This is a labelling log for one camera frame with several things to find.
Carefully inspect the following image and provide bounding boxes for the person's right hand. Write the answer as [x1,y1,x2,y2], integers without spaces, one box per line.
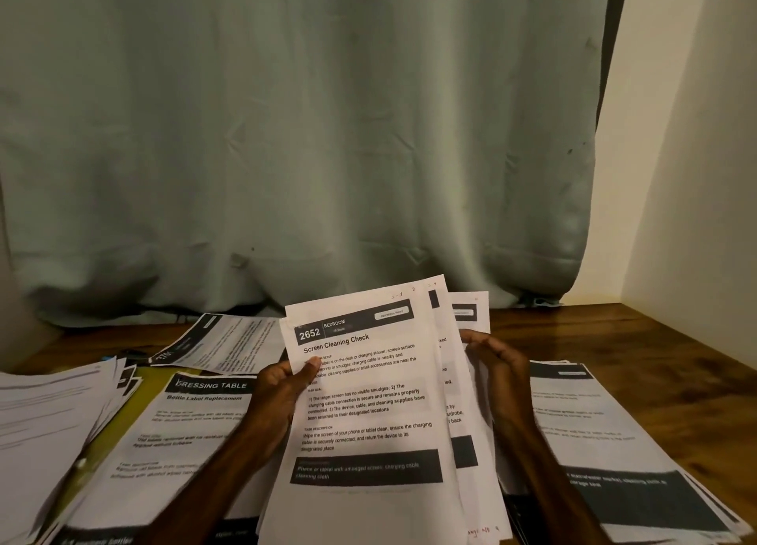
[459,328,536,439]

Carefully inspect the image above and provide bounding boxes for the yellow patterned folder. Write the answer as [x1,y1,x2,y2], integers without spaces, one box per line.
[35,364,179,528]

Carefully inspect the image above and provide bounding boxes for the wash baby bottle paper stack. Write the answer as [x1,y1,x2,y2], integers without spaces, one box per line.
[0,355,144,545]

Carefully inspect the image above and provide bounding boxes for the single sheet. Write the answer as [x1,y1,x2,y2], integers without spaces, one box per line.
[147,312,288,377]

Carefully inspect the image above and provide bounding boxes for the person's right forearm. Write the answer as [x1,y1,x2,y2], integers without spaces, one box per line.
[497,420,617,545]

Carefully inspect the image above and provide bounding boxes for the Wipe Wall Tiles paper stack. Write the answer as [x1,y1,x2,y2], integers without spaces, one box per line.
[497,359,754,545]

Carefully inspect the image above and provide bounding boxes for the person's left forearm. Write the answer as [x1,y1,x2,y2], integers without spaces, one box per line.
[136,432,279,545]

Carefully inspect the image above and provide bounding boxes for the person's left hand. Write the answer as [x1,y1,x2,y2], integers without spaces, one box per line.
[240,355,323,458]

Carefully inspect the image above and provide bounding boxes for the pale green curtain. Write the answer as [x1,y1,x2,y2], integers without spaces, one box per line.
[0,0,628,327]

